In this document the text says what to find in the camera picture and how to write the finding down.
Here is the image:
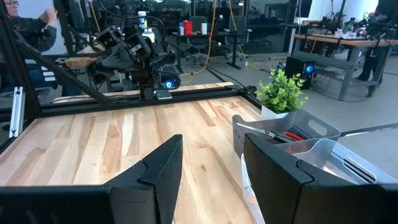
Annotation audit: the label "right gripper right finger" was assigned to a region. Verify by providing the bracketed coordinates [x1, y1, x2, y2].
[243, 133, 398, 224]

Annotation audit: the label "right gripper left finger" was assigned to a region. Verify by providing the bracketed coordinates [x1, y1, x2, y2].
[0, 134, 183, 224]

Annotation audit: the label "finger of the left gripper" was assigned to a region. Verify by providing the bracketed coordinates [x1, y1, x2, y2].
[90, 71, 109, 85]
[86, 45, 135, 75]

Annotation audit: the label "red and black scissors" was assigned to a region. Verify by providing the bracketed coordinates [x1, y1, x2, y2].
[235, 122, 305, 143]

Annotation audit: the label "background wooden table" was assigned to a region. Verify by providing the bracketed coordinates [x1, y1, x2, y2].
[64, 45, 98, 70]

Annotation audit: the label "black computer tower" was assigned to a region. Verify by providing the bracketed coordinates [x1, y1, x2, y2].
[157, 71, 182, 91]
[284, 56, 316, 90]

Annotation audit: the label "grey plastic bin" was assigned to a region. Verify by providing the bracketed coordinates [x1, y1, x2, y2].
[231, 108, 342, 158]

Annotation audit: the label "black office desk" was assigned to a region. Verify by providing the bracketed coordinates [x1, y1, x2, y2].
[172, 30, 247, 74]

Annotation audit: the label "person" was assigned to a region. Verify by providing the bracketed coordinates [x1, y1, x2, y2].
[0, 0, 59, 53]
[356, 0, 398, 82]

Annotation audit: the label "grey office chair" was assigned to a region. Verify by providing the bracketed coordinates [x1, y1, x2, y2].
[226, 15, 252, 60]

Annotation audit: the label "small potted green plant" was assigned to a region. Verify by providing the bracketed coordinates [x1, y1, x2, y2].
[254, 68, 309, 131]

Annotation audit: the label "wooden workbench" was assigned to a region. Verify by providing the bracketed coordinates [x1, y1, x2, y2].
[293, 33, 398, 102]

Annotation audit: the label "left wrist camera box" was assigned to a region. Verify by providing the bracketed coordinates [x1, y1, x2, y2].
[94, 26, 124, 50]

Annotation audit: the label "black aluminium table frame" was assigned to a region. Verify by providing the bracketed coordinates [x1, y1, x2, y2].
[0, 0, 265, 153]

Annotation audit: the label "hanging orange cable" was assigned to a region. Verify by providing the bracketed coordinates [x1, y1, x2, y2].
[179, 0, 249, 78]

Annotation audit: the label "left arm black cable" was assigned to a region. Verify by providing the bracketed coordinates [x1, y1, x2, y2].
[166, 39, 259, 96]

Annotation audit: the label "silver aluminium frame bracket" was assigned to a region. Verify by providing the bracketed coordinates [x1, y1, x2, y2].
[8, 86, 25, 139]

